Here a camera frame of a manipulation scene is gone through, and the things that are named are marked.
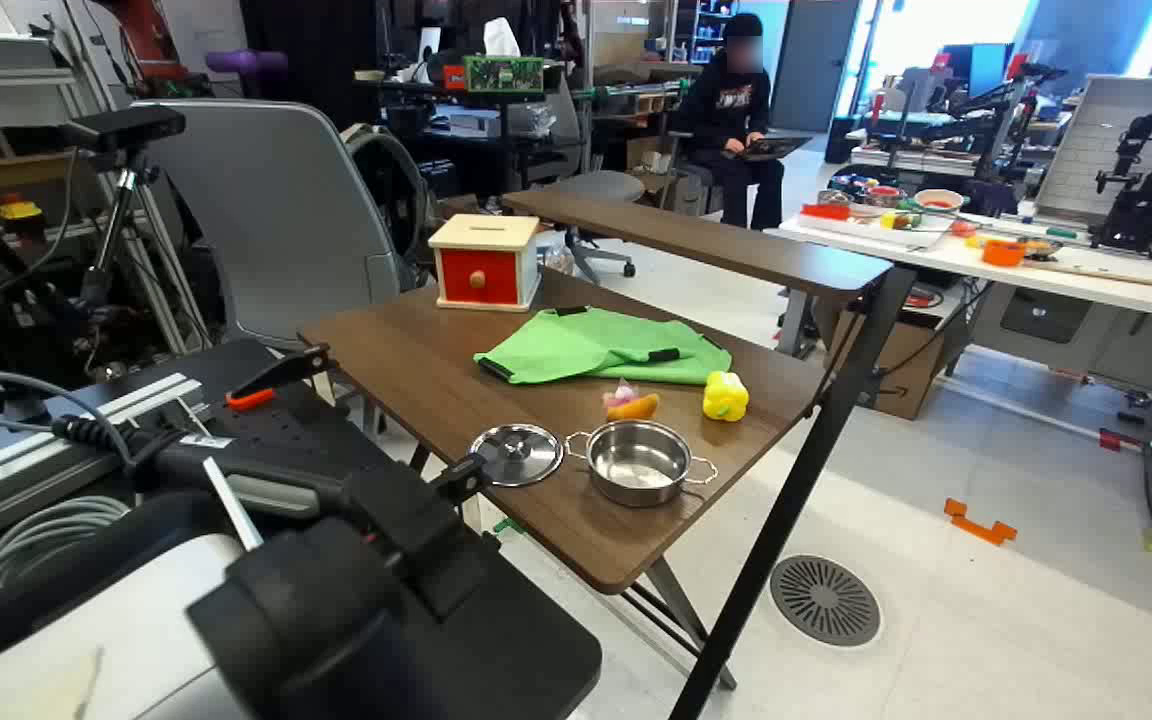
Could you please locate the orange bracket floor tape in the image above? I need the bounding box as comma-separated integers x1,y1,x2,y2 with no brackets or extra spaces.
941,498,1020,548

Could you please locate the steel pot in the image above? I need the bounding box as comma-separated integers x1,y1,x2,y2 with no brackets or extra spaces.
558,420,723,514

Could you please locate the white perforated board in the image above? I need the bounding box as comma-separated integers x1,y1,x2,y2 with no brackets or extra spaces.
1033,73,1152,231

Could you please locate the black clamp with orange handle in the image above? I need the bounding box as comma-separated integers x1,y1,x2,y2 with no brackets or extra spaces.
221,347,337,417

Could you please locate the seated person in black hoodie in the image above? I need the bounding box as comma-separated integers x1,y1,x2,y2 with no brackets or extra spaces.
670,11,796,231

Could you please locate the grey office chair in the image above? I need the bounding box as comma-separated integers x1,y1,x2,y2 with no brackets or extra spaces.
146,97,407,347
554,163,648,289

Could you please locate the tall dark wood table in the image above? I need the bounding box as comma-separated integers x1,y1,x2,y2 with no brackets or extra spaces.
494,181,918,720

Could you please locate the orange toy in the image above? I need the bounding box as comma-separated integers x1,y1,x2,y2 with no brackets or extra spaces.
599,381,665,430

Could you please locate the black camera tripod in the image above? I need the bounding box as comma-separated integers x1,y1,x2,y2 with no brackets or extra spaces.
62,105,216,355

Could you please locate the aluminium rail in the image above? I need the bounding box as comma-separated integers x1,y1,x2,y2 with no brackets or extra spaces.
0,371,208,539

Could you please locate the red drawer with wooden knob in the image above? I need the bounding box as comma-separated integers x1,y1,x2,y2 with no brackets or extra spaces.
436,246,524,308

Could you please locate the round floor drain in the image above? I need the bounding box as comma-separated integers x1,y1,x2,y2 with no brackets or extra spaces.
766,551,884,652

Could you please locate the red and white box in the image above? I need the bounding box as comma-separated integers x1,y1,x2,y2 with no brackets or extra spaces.
423,211,546,316

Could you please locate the green cloth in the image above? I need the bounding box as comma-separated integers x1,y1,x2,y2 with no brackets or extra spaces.
471,306,736,393

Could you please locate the white desk with toys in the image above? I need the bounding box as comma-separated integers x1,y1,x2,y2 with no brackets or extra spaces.
775,195,1152,566

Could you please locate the yellow toy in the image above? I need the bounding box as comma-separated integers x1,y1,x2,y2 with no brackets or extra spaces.
698,370,757,430

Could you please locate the green electronics box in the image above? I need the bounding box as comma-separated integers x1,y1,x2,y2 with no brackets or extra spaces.
459,51,546,97

